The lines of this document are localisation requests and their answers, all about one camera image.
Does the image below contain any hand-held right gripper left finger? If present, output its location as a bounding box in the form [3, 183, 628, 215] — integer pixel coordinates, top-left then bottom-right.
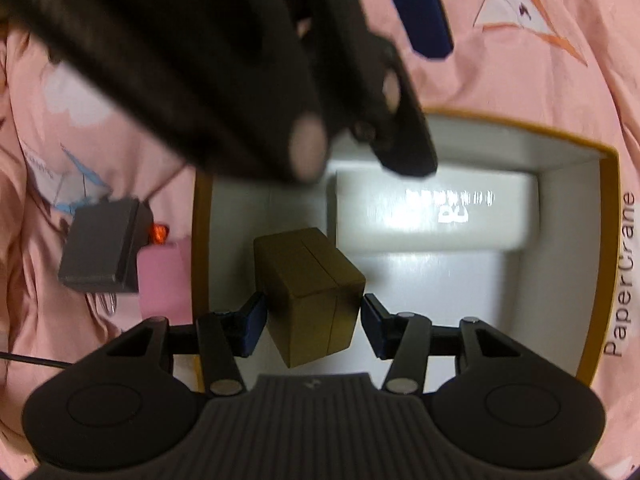
[105, 292, 268, 396]

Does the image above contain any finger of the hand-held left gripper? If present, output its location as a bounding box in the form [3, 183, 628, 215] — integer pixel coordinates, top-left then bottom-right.
[0, 0, 438, 183]
[372, 0, 455, 59]

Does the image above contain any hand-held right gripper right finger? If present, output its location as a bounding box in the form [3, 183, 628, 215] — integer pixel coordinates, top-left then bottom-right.
[361, 294, 532, 395]

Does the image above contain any brown cardboard box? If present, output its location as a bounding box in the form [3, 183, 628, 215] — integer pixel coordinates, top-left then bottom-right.
[253, 227, 367, 368]

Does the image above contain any yellow storage box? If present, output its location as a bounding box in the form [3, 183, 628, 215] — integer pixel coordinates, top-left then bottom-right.
[192, 107, 621, 396]

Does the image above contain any pink card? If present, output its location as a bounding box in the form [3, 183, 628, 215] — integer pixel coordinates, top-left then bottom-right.
[137, 237, 195, 328]

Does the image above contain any white rectangular box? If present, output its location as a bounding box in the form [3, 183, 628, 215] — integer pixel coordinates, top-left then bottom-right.
[327, 167, 543, 256]

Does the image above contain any dark grey power adapter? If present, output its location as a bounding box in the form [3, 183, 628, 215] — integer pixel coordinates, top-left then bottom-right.
[57, 197, 153, 293]

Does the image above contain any black cable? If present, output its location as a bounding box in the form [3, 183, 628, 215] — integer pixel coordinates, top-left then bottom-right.
[0, 351, 71, 370]

